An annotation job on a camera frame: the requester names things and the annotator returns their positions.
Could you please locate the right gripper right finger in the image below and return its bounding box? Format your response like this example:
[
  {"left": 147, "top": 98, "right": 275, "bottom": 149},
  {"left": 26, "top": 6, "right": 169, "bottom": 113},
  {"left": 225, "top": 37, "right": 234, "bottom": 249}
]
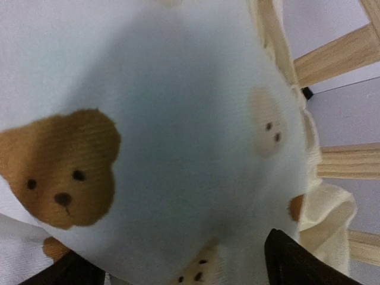
[{"left": 264, "top": 229, "right": 356, "bottom": 285}]

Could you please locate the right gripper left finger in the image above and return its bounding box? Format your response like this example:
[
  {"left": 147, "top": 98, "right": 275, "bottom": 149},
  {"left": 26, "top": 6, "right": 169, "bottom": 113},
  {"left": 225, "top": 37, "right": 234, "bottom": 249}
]
[{"left": 25, "top": 252, "right": 106, "bottom": 285}]

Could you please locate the wooden pet bed frame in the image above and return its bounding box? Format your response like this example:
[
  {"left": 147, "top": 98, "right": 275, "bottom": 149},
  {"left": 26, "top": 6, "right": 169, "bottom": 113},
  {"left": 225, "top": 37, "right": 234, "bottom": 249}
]
[{"left": 255, "top": 0, "right": 380, "bottom": 268}]

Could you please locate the bear print cushion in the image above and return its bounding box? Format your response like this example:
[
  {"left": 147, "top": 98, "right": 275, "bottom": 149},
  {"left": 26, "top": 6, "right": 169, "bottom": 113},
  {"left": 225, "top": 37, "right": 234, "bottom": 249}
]
[{"left": 1, "top": 1, "right": 356, "bottom": 284}]

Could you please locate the small black wall clip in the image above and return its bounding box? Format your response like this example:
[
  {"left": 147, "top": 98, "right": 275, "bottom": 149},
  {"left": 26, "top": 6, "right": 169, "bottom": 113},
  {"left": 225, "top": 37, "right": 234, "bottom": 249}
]
[{"left": 301, "top": 87, "right": 314, "bottom": 101}]

